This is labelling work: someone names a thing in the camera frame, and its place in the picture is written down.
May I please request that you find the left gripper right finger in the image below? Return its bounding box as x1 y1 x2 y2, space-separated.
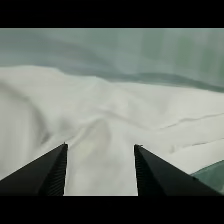
133 143 222 197

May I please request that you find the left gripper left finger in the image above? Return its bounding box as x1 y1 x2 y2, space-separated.
0 142 69 197

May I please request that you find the white shirt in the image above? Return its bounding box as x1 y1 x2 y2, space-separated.
0 65 224 197

